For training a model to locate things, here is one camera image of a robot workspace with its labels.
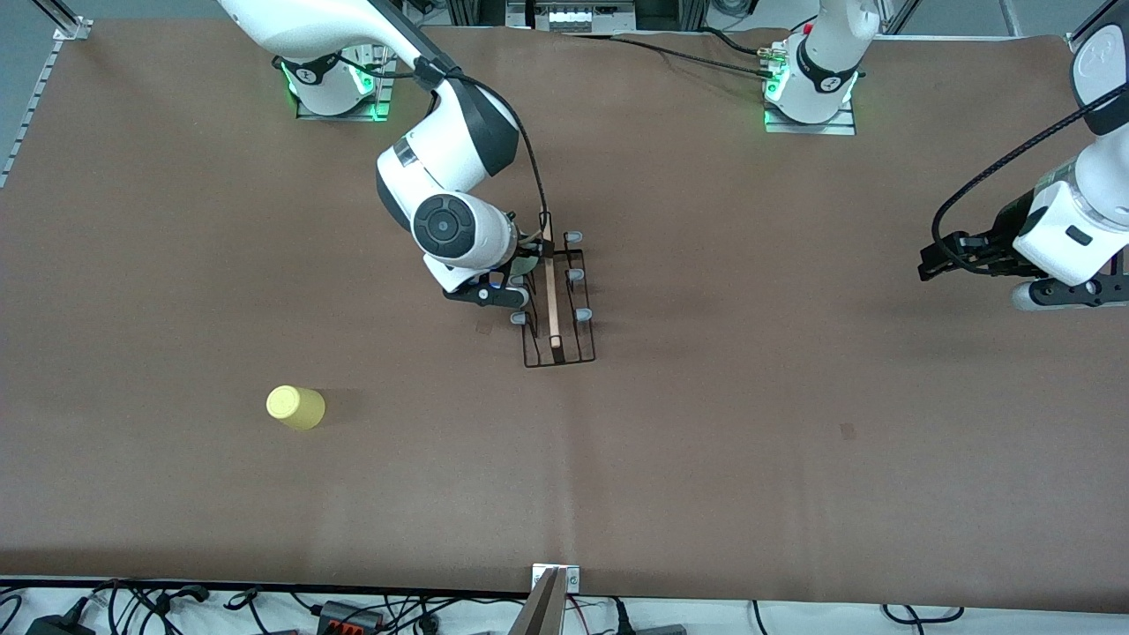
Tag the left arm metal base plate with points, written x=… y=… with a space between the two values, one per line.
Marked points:
x=811 y=129

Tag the black and orange power strip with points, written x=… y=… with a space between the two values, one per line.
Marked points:
x=348 y=617

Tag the black power adapter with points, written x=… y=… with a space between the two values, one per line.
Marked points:
x=57 y=626

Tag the aluminium camera mount profile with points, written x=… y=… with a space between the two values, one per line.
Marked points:
x=542 y=613

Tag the grey multi-socket box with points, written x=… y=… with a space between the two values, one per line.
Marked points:
x=571 y=19

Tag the pale green plastic cup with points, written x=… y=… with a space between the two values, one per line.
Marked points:
x=527 y=266

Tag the aluminium corner frame bar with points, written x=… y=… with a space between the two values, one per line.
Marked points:
x=1094 y=13

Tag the yellow plastic cup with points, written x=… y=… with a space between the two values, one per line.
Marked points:
x=295 y=407

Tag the dark aluminium frame post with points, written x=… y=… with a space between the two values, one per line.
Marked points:
x=670 y=13
x=476 y=11

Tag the slotted aluminium side rail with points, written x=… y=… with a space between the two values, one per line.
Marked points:
x=40 y=97

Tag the large table cover sheet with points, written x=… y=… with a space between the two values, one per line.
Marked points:
x=617 y=485

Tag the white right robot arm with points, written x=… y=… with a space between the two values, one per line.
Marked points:
x=335 y=22

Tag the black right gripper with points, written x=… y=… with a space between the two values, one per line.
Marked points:
x=522 y=265

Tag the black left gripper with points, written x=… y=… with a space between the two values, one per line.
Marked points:
x=1006 y=228

